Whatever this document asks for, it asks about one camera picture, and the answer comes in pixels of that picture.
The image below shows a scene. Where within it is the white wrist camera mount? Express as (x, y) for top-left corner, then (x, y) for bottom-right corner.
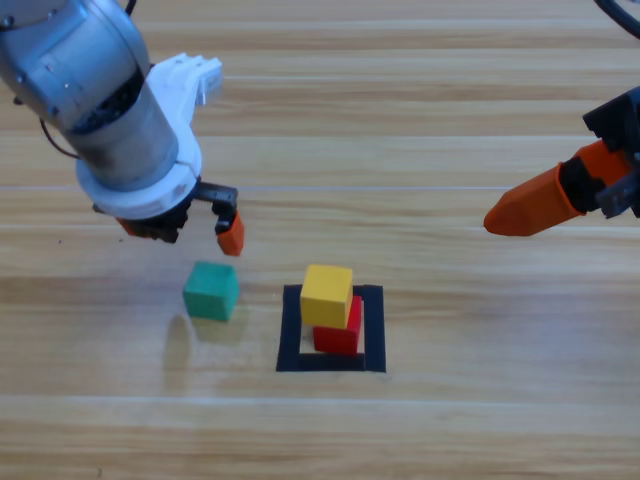
(74, 52), (224, 221)

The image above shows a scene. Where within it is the red cube block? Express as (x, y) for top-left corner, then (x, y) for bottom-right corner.
(312, 294), (363, 356)

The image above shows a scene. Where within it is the green cube block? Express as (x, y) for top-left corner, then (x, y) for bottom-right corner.
(181, 261), (240, 322)

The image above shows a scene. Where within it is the arm thin wire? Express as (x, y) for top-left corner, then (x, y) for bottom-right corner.
(38, 117), (84, 161)

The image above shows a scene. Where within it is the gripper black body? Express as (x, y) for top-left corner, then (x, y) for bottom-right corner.
(582, 85), (640, 220)
(92, 177), (239, 245)

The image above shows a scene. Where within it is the black tape square outline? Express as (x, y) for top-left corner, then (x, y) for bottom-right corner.
(275, 284), (388, 374)

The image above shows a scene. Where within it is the yellow cube block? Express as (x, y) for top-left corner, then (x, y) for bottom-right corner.
(299, 263), (354, 330)

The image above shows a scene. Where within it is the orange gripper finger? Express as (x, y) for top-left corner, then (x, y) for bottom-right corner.
(483, 141), (634, 237)
(215, 209), (246, 257)
(117, 218), (151, 240)

